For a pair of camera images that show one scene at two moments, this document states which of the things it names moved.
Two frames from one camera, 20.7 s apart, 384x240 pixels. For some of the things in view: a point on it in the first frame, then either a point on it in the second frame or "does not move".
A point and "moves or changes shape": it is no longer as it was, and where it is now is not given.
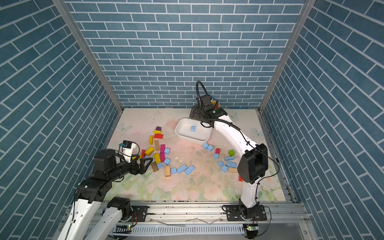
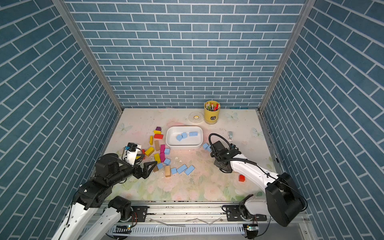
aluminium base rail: [150, 221] does not move
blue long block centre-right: [189, 170] does not move
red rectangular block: [158, 136] does not move
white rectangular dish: [191, 130] moves or changes shape
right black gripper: [196, 112] -> [216, 162]
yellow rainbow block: [149, 151] does not move
